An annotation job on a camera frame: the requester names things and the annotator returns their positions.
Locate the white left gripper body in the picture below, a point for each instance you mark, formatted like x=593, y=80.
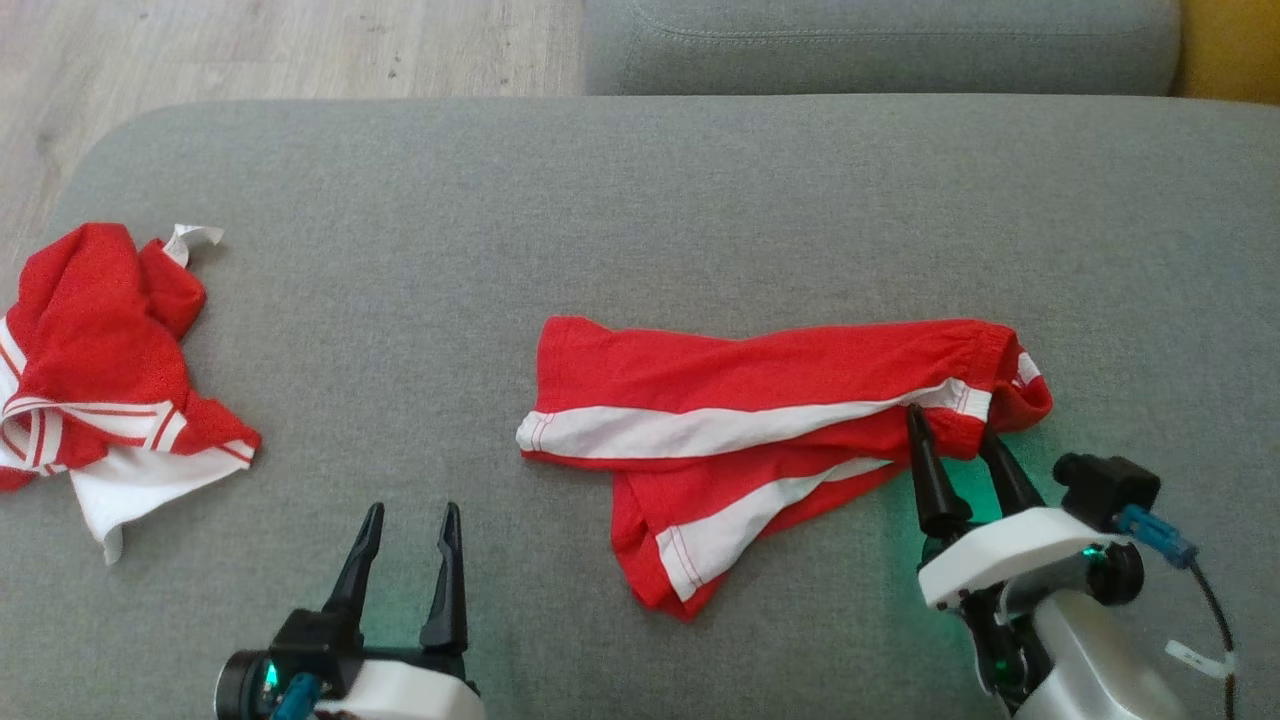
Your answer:
x=400, y=690

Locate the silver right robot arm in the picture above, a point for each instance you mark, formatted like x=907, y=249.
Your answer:
x=1090, y=660

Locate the red shorts with white stripes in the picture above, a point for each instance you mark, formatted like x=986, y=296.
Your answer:
x=740, y=400

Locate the grey stitched sofa back cushion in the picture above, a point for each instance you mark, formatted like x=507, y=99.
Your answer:
x=880, y=50

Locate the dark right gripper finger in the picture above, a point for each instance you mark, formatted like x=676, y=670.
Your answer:
x=1010, y=475
x=932, y=480

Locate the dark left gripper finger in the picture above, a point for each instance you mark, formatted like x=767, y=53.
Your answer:
x=447, y=580
x=358, y=565

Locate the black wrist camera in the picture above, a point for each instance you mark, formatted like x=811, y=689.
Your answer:
x=240, y=685
x=1105, y=485

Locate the large grey sofa seat cushion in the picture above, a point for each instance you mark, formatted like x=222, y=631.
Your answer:
x=640, y=200

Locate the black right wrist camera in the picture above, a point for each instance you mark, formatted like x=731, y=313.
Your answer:
x=1105, y=485

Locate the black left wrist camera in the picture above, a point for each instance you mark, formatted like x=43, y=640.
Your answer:
x=240, y=685

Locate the red white striped shirt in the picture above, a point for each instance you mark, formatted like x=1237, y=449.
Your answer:
x=100, y=350

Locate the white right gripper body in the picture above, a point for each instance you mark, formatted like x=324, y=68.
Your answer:
x=1010, y=555

